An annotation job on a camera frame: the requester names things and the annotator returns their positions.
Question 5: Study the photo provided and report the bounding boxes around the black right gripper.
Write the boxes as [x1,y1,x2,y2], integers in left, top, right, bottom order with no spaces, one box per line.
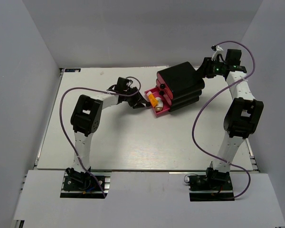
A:
[192,57,226,78]

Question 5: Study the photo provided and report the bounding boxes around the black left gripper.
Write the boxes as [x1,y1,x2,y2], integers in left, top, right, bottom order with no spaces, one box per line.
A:
[123,86,149,109]

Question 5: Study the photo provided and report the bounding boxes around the pink top drawer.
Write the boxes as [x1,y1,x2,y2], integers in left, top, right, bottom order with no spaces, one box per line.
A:
[156,72,166,90]

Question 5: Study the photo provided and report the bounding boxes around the black drawer organizer cabinet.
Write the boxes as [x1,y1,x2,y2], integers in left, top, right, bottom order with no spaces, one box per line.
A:
[159,62,205,112]

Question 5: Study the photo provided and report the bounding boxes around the orange makeup compact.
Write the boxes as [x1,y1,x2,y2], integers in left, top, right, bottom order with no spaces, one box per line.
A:
[146,91,157,107]

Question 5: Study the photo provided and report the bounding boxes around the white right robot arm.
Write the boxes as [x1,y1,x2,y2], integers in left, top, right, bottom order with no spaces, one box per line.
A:
[199,46,264,190]

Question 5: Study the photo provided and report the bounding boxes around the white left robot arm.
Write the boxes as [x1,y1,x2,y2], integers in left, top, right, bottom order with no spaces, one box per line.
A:
[70,77,151,190]

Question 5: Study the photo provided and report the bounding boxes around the pink bottom drawer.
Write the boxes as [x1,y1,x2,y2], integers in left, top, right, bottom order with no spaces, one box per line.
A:
[144,87,170,117]

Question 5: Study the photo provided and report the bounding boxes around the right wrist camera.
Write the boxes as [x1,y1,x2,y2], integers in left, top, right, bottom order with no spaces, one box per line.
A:
[211,45,224,61]

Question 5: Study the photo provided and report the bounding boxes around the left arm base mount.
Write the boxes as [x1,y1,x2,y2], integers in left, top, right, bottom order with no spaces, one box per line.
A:
[60,168,111,199]

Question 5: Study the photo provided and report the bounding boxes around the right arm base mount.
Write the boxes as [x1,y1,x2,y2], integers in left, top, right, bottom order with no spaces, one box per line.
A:
[184,173,235,202]

